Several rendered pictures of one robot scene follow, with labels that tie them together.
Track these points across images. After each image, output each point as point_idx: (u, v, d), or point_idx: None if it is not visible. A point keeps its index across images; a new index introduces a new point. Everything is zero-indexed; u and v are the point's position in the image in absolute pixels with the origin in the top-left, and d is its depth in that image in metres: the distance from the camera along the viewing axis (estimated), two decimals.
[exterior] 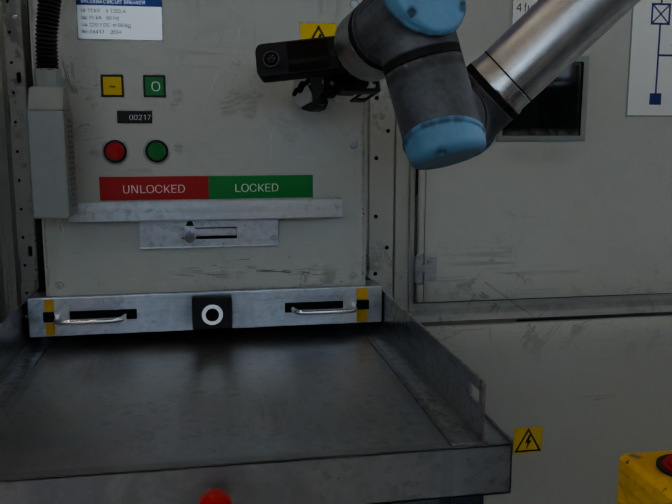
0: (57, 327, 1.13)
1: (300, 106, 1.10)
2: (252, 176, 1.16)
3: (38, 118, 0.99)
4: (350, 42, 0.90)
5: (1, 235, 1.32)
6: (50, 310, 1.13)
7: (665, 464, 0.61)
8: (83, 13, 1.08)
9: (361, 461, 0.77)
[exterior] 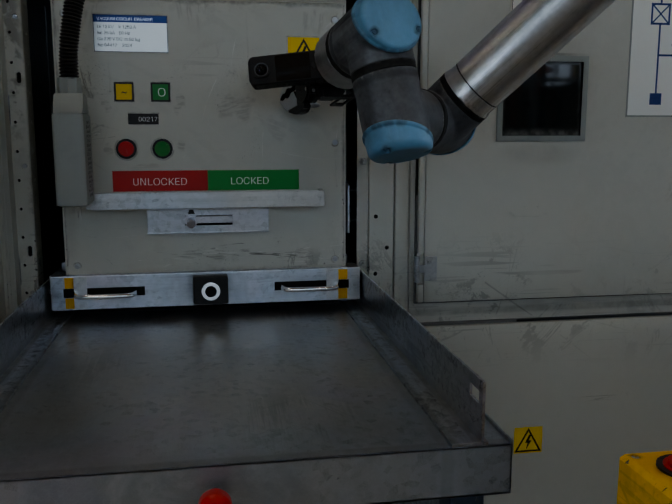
0: (76, 302, 1.30)
1: (287, 109, 1.27)
2: (246, 170, 1.32)
3: (61, 120, 1.15)
4: (327, 56, 1.07)
5: (1, 235, 1.32)
6: (69, 287, 1.29)
7: (665, 464, 0.61)
8: (99, 29, 1.25)
9: (361, 461, 0.77)
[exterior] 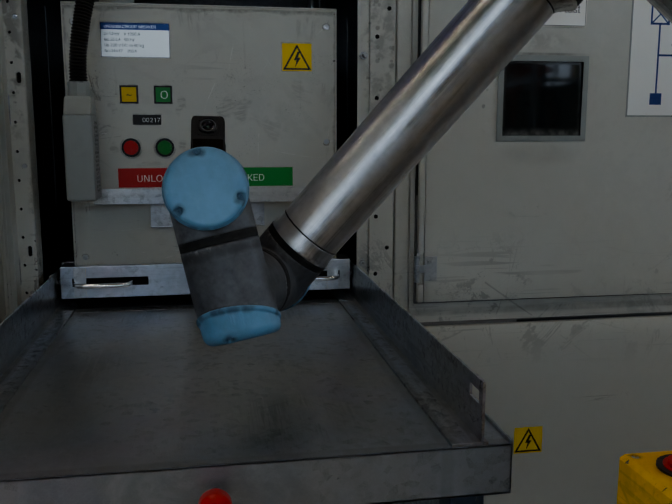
0: (76, 291, 1.38)
1: None
2: (243, 168, 1.41)
3: (71, 121, 1.25)
4: None
5: (1, 235, 1.32)
6: None
7: (665, 464, 0.61)
8: (105, 36, 1.34)
9: (361, 461, 0.77)
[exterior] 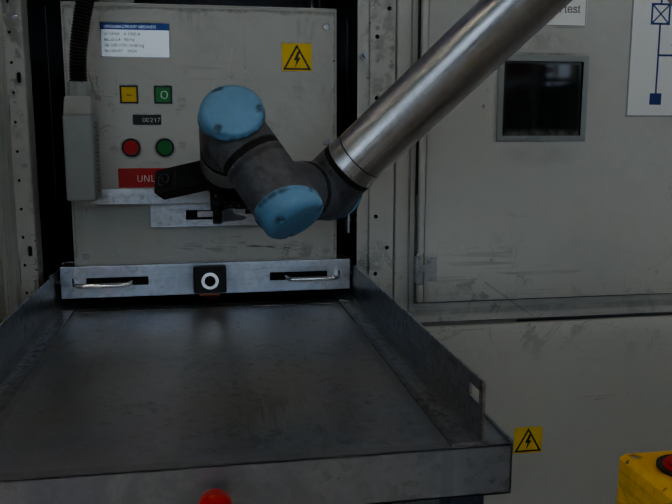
0: (76, 291, 1.38)
1: None
2: None
3: (71, 121, 1.25)
4: (201, 157, 1.13)
5: (1, 235, 1.32)
6: None
7: (665, 464, 0.61)
8: (105, 36, 1.34)
9: (361, 461, 0.77)
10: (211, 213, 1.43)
